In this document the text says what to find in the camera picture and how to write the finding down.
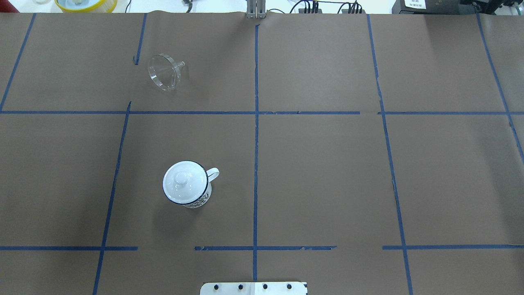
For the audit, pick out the white enamel mug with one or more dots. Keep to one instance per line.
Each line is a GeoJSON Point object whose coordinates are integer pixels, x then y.
{"type": "Point", "coordinates": [212, 174]}

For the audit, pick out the black computer box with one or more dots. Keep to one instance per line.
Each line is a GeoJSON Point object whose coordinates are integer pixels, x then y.
{"type": "Point", "coordinates": [434, 7]}

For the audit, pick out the yellow tape roll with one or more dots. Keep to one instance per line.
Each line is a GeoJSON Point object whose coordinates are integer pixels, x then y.
{"type": "Point", "coordinates": [86, 6]}

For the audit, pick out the aluminium frame post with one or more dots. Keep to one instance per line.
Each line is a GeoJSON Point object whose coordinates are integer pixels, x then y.
{"type": "Point", "coordinates": [256, 9]}

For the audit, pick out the white camera stand pillar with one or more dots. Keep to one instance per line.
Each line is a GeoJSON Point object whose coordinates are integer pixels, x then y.
{"type": "Point", "coordinates": [255, 288]}

